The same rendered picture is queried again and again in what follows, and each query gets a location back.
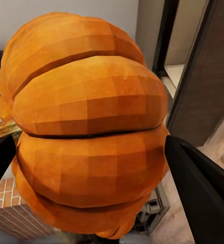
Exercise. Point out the cabinet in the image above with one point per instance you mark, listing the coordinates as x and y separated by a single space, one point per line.
182 42

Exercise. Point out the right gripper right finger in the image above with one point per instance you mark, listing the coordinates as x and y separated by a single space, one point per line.
200 184

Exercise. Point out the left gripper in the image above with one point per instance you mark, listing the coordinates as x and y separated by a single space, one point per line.
103 240

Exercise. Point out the wood fireplace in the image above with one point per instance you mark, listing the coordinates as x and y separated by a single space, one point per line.
146 220

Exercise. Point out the pumpkin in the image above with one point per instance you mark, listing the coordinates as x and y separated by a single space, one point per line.
118 232
86 116

